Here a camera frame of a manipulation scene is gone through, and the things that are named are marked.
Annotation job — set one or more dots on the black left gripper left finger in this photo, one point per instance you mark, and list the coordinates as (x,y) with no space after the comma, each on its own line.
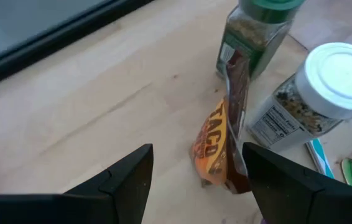
(70,208)

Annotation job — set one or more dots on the teal plastic spoon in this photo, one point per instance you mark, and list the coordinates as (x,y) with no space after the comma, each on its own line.
(320,158)

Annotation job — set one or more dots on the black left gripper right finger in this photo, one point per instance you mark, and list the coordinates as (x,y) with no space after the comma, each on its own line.
(303,205)

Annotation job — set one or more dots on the green lid spice jar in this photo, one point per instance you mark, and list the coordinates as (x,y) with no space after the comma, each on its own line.
(250,34)

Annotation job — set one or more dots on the white lid spice jar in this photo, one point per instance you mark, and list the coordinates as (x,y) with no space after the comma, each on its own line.
(334,81)

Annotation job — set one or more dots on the green iridescent spoon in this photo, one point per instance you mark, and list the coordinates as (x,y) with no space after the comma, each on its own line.
(351,172)

